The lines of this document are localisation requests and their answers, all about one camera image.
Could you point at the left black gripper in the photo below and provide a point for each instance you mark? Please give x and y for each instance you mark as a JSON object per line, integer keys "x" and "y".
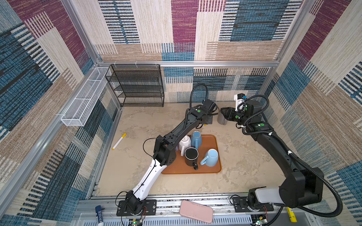
{"x": 209, "y": 120}

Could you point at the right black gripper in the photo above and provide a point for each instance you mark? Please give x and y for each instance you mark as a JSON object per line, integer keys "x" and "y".
{"x": 229, "y": 112}

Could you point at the grey mug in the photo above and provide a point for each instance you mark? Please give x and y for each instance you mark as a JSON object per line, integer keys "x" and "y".
{"x": 222, "y": 119}

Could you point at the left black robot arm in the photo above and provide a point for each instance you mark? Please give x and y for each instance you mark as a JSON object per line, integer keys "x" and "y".
{"x": 164, "y": 153}

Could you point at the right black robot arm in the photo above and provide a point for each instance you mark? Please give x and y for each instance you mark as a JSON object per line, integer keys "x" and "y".
{"x": 303, "y": 185}

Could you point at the blue patterned mug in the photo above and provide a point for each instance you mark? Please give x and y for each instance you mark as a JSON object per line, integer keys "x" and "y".
{"x": 196, "y": 139}

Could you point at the white faceted mug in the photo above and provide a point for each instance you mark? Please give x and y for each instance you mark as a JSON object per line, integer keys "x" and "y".
{"x": 184, "y": 144}

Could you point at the black mug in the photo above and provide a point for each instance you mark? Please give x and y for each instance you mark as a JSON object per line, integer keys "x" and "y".
{"x": 191, "y": 157}

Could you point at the light blue mug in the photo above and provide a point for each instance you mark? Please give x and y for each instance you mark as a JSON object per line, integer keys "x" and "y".
{"x": 211, "y": 158}

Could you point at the brown serving tray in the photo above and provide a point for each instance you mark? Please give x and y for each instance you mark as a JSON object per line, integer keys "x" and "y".
{"x": 179, "y": 166}

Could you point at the black mesh shelf rack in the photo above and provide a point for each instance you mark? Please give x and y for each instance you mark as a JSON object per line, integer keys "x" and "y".
{"x": 137, "y": 85}

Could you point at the yellow white marker pen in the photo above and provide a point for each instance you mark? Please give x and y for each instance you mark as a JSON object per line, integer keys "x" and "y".
{"x": 118, "y": 142}

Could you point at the pink pouch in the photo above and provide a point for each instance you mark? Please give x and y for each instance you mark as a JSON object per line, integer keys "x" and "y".
{"x": 196, "y": 211}

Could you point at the blue white marker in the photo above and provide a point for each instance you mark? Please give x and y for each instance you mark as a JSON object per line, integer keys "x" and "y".
{"x": 98, "y": 210}

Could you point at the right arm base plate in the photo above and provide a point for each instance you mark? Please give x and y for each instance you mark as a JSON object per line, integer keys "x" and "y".
{"x": 241, "y": 205}

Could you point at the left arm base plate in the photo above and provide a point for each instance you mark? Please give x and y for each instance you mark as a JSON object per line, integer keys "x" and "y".
{"x": 146, "y": 207}

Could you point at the yellow marker right rail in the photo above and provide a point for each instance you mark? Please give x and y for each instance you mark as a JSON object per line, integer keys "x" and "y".
{"x": 291, "y": 215}

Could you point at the white wire wall basket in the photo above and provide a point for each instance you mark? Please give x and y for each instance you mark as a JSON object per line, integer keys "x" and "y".
{"x": 83, "y": 104}

